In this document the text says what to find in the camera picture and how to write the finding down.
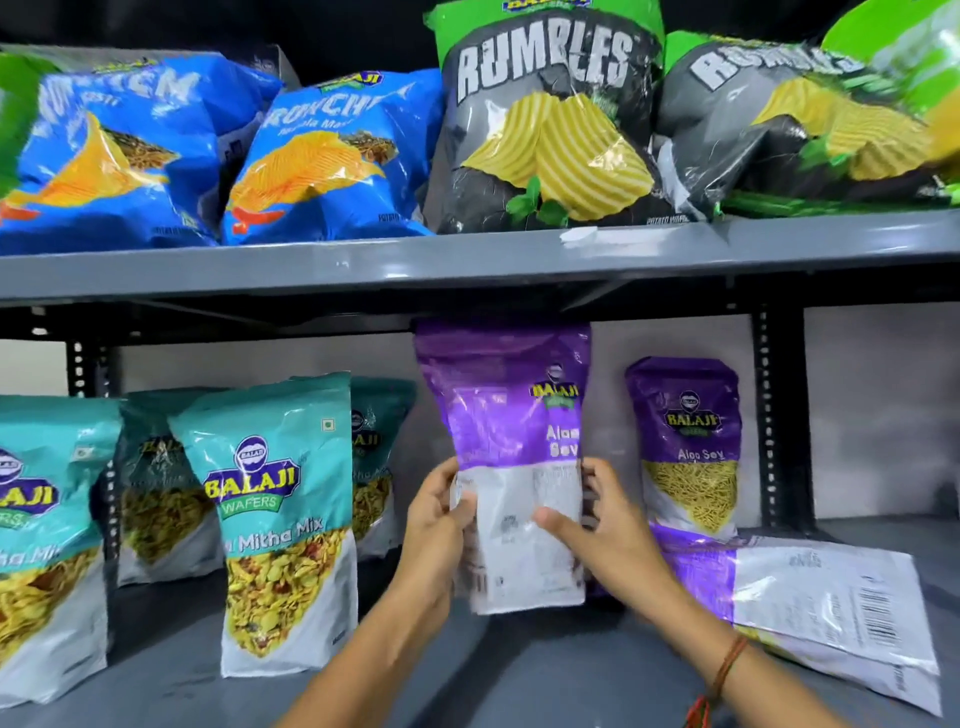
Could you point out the person's right hand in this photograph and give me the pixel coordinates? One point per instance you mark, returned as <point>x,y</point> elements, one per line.
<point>619,547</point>

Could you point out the blue Crunchem bag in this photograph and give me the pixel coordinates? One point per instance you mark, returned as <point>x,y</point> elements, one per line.
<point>330,165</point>
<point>127,165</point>

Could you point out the person's left forearm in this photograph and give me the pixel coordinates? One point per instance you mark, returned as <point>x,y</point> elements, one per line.
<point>360,675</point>

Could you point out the black Rumbles bag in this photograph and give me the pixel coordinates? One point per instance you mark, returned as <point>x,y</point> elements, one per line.
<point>547,127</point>
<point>795,127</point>

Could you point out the person's right forearm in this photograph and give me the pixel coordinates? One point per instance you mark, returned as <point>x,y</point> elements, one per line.
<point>765,697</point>

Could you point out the person's left hand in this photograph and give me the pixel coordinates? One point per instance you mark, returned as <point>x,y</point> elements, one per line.
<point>427,540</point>

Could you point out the grey metal shelf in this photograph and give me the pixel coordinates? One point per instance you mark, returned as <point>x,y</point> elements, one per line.
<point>300,266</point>

